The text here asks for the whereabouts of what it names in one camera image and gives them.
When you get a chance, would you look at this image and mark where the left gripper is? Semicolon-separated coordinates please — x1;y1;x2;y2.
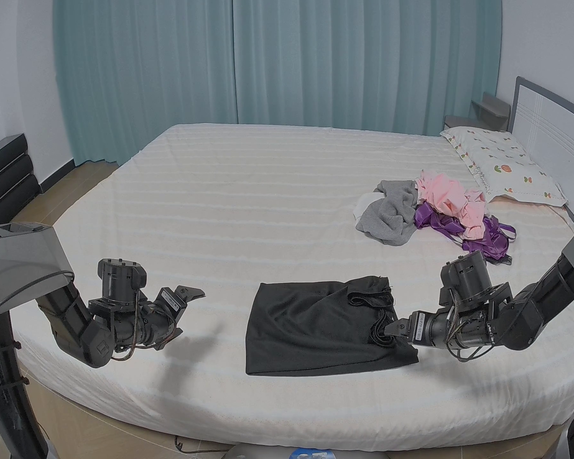
141;285;206;350

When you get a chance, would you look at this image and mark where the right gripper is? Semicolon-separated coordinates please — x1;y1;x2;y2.
383;310;453;349

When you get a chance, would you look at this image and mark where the black T-shirt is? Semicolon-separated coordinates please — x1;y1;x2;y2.
245;275;420;377

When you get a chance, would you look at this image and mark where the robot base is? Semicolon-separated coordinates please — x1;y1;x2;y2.
230;443;338;459

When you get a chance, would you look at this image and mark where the bed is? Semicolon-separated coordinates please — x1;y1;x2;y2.
12;76;574;450

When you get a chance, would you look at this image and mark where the grey garment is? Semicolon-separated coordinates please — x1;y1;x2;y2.
355;180;419;246

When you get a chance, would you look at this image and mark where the purple garment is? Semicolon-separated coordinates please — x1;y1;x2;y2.
414;201;516;264

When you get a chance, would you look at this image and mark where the white garment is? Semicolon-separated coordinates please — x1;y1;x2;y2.
353;193;381;221

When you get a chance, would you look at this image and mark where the pink garment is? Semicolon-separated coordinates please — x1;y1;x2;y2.
415;169;488;240

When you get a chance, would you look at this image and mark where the white printed pillow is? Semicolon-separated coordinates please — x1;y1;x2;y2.
440;126;569;207

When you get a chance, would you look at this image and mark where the black chest of drawers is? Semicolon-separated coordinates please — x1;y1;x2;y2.
0;133;41;230

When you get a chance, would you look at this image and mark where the grey bedside table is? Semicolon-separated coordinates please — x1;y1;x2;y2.
443;92;511;133

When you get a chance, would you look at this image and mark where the blue-green curtain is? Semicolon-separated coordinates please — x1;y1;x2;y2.
53;0;240;166
233;0;503;136

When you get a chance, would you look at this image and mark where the black cable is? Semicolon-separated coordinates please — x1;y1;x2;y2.
0;270;76;321

